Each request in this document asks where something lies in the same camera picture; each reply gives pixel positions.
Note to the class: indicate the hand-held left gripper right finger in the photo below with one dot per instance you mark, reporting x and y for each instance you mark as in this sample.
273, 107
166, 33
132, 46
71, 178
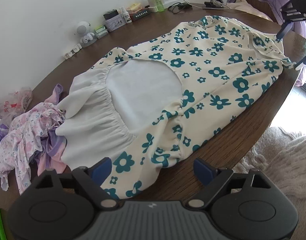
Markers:
204, 172

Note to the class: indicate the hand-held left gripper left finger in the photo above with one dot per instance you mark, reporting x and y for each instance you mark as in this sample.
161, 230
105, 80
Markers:
101, 170

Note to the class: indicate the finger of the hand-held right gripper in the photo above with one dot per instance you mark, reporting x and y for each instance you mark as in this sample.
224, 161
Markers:
304, 62
283, 31

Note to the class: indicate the cream dress with teal flowers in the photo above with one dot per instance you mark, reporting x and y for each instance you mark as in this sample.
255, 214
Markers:
205, 62

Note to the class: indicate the cream fluffy cloth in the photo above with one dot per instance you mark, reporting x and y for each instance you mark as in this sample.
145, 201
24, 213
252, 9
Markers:
245, 8

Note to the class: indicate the fluffy white robe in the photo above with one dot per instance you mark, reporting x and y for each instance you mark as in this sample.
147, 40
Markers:
280, 175

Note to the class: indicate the pink floral ruffled garment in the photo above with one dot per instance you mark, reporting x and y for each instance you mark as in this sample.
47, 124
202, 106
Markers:
25, 130

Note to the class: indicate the clear plastic bag red print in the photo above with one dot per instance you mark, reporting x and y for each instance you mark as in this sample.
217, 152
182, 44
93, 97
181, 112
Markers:
12, 103

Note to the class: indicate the white power strip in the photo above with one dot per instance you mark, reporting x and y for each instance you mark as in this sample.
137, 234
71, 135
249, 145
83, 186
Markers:
173, 1

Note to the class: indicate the white clip holder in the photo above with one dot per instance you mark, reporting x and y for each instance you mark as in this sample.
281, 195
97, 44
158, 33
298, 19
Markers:
72, 51

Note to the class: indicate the green spray bottle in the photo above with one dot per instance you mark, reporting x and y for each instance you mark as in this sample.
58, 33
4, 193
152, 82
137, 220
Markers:
160, 5

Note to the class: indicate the white charger adapter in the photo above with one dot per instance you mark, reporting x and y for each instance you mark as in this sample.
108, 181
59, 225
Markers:
151, 3

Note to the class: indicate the white robot figure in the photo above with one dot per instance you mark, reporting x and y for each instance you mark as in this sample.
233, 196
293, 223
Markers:
83, 30

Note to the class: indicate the green white small box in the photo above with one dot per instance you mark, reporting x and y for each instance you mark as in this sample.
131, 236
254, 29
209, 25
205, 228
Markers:
99, 28

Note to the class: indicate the dark red label box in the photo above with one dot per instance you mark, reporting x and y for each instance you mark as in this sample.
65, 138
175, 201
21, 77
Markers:
140, 15

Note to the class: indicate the grey printed tin box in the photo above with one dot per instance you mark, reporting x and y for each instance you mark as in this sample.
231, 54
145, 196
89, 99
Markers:
115, 23

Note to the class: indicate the yellow snack packets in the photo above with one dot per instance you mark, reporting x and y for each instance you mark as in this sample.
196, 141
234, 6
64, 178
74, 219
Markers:
134, 7

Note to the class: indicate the white spray bottle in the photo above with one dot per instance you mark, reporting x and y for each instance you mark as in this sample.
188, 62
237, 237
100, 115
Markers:
126, 17

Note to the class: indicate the black small box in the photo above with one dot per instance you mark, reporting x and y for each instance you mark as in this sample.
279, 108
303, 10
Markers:
110, 14

